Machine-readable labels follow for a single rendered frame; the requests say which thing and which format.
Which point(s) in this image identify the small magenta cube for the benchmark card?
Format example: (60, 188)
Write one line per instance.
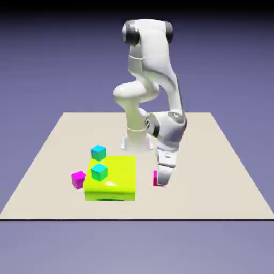
(78, 179)

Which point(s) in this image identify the small pink cube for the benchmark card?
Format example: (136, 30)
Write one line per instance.
(155, 178)

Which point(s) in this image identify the small cyan cube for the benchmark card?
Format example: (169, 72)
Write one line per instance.
(99, 172)
(98, 152)

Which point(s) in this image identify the large yellow box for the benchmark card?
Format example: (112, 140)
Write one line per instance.
(119, 177)

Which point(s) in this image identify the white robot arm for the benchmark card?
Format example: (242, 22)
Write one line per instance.
(154, 55)

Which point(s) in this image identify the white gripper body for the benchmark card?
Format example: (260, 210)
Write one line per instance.
(166, 174)

